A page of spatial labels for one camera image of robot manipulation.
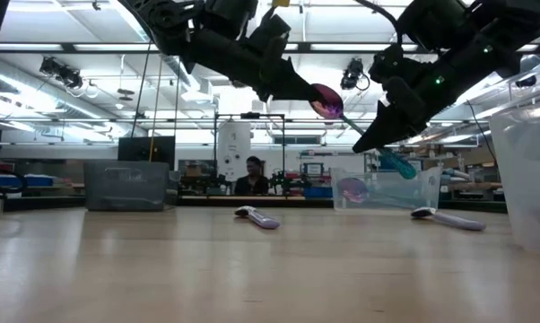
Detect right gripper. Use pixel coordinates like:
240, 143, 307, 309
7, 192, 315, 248
352, 71, 464, 154

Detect blue storage bin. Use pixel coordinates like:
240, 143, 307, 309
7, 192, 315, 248
303, 186, 334, 199

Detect blue storage bins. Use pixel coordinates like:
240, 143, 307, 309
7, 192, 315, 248
0, 173, 56, 188

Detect black monitor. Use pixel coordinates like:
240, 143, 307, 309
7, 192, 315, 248
117, 135, 177, 171

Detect black aluminium table frame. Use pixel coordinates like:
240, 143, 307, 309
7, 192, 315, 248
0, 195, 509, 214

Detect black ceiling camera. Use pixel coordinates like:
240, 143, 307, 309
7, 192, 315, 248
514, 74, 538, 89
39, 56, 85, 90
340, 57, 370, 91

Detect dark grey plastic container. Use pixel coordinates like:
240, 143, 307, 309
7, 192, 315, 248
83, 160, 171, 212

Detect silver spoon lilac handle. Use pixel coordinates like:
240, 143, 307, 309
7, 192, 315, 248
410, 206, 487, 232
233, 205, 282, 231

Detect person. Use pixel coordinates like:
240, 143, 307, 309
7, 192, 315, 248
232, 155, 271, 197

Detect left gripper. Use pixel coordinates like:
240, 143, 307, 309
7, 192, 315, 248
182, 0, 325, 102

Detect clear plastic container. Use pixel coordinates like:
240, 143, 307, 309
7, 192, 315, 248
489, 100, 540, 255
331, 166, 444, 212

